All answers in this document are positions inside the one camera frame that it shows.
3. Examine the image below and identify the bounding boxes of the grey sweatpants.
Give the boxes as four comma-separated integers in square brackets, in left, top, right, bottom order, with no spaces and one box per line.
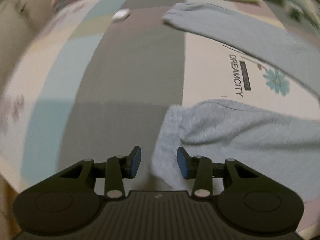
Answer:
[151,3,319,202]

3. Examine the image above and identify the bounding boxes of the patchwork floral bed sheet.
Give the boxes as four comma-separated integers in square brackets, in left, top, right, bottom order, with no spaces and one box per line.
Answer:
[1,0,319,239]

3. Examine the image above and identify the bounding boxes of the small white oval case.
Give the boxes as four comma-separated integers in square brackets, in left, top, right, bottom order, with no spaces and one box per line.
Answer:
[112,8,131,22]

